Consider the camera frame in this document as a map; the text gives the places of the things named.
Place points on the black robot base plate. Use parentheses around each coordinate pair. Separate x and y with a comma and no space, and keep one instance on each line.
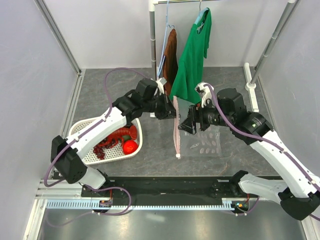
(177,190)

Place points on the clear zip top bag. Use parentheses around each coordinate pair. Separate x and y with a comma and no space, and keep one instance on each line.
(202,144)

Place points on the aluminium frame post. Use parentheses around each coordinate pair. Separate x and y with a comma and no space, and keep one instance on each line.
(46,13)

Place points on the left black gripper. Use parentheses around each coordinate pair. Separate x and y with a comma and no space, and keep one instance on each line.
(168,112)

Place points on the blue wire hanger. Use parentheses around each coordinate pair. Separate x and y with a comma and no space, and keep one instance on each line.
(167,25)

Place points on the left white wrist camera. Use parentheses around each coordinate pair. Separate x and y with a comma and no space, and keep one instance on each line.
(161,85)

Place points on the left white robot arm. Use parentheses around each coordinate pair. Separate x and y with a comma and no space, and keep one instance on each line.
(67,153)

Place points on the dark red toy grapes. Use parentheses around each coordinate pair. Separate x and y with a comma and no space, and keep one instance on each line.
(98,150)

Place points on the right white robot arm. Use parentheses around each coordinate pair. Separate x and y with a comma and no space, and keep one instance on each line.
(298,193)

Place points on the white perforated plastic basket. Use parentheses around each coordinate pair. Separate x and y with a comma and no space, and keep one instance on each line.
(110,155)

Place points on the red toy lobster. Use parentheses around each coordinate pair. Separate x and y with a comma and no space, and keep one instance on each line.
(118,136)

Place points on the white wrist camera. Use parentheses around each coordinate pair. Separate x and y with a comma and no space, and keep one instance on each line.
(161,85)
(205,92)

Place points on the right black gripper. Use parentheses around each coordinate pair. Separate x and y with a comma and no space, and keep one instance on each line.
(197,114)

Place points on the slotted cable duct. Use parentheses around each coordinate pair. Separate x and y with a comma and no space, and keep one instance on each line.
(77,204)

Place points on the light blue clothes hanger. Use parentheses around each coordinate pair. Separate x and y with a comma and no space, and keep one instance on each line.
(201,12)

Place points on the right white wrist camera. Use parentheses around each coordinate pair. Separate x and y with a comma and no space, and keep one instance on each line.
(205,92)

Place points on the green t-shirt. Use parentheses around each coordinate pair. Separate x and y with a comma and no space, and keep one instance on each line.
(191,61)

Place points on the brown hanging cloth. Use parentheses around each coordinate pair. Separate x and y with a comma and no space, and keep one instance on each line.
(170,65)

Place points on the green toy avocado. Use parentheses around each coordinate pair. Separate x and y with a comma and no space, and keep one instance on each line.
(126,137)

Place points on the red toy tomato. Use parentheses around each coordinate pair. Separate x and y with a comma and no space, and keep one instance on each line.
(129,147)

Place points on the metal clothes rack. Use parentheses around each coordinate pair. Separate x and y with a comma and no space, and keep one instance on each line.
(251,79)

